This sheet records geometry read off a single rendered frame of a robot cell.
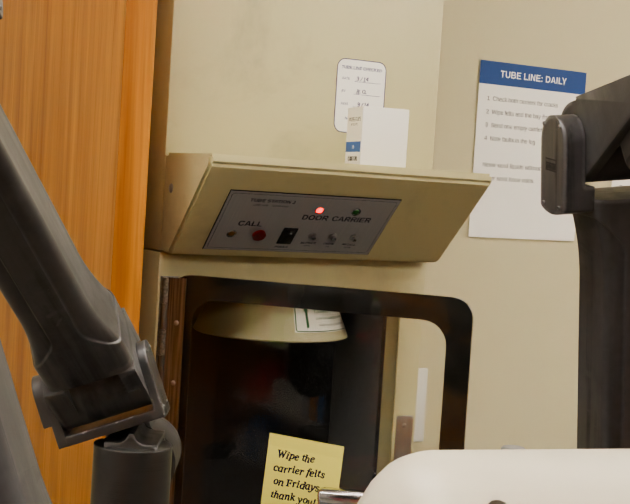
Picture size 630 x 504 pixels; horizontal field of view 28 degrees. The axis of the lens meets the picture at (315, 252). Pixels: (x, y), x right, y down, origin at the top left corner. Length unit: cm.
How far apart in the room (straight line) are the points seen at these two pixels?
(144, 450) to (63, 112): 51
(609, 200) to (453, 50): 109
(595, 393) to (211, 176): 43
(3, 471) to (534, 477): 22
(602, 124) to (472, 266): 114
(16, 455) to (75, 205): 74
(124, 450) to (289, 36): 57
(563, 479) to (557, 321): 161
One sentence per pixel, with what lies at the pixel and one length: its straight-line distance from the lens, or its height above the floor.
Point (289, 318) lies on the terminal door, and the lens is 122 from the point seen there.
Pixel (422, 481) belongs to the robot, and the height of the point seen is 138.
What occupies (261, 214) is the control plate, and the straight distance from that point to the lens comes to 123.
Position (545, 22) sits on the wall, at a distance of 206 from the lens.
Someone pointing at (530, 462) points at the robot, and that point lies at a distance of 50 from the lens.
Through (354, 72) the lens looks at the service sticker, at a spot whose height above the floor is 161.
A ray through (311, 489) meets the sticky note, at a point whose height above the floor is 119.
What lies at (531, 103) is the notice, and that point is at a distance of 204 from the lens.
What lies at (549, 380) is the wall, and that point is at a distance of 210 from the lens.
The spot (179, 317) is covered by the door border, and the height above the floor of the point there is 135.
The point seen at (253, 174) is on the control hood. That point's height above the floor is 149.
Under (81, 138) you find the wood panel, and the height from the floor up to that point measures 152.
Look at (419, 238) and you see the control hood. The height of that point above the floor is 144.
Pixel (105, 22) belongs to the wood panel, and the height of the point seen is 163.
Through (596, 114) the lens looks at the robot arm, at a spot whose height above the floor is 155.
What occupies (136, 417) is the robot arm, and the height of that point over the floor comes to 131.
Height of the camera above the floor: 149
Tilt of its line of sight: 3 degrees down
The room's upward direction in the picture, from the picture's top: 4 degrees clockwise
